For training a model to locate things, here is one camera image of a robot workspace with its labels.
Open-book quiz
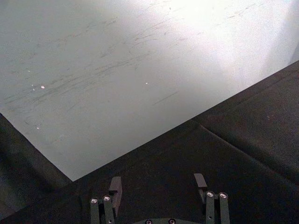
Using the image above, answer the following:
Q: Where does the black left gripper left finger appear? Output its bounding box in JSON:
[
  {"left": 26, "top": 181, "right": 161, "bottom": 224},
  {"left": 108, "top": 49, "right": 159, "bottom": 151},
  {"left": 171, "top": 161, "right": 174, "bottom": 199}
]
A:
[{"left": 90, "top": 176, "right": 123, "bottom": 224}]

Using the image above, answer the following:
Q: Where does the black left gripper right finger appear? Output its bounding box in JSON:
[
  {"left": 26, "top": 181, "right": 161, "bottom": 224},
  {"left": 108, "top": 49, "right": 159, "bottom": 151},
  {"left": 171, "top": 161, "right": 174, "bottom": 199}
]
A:
[{"left": 193, "top": 173, "right": 231, "bottom": 224}]

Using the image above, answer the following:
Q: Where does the black table cloth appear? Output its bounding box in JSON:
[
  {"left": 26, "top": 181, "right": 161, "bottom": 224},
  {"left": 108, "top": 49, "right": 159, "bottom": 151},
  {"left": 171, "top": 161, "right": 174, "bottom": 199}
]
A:
[{"left": 0, "top": 60, "right": 299, "bottom": 224}]

